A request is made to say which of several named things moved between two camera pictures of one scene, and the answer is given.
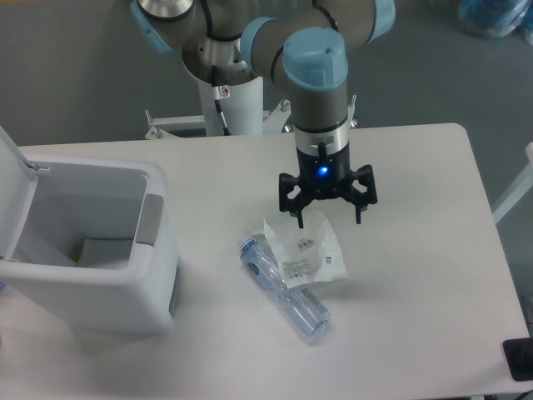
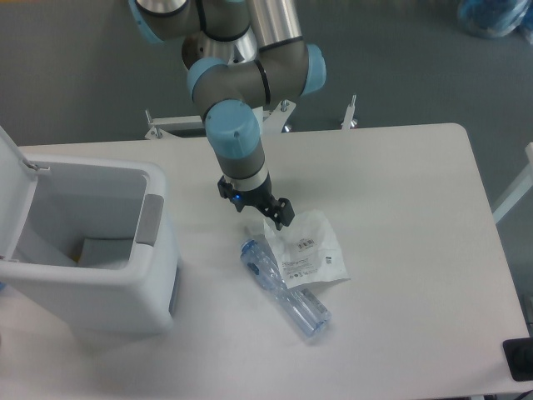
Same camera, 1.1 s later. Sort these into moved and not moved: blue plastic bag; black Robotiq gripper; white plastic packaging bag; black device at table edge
Moved: black Robotiq gripper
Not moved: blue plastic bag; white plastic packaging bag; black device at table edge
